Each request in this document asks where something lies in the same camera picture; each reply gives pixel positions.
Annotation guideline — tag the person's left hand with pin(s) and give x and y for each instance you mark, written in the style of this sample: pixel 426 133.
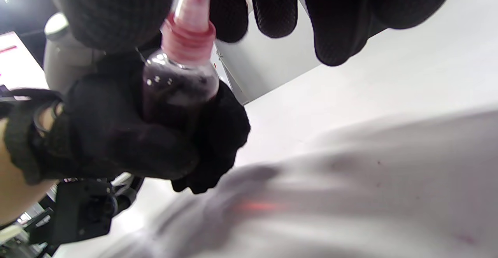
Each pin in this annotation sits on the person's left hand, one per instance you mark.
pixel 109 133

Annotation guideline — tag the person's right hand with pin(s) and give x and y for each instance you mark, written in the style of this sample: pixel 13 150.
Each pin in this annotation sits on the person's right hand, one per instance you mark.
pixel 342 13

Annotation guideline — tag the clear soy sauce bottle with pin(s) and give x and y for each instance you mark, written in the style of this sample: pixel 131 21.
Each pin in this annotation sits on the clear soy sauce bottle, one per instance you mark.
pixel 179 90

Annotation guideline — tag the red pointed bottle cap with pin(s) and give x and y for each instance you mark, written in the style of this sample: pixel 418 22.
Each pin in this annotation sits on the red pointed bottle cap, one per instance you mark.
pixel 190 36

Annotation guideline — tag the person's left forearm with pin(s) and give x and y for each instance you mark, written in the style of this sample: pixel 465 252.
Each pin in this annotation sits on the person's left forearm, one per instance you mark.
pixel 19 188

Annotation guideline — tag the grey left hand controller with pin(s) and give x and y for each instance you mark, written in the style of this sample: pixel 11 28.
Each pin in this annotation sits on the grey left hand controller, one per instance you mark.
pixel 66 63

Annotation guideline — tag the white panel with red stripe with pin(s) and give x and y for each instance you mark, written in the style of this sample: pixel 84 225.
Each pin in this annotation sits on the white panel with red stripe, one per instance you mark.
pixel 17 65

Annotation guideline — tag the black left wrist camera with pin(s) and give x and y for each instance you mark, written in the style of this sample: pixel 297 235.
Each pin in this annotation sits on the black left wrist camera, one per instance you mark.
pixel 81 211

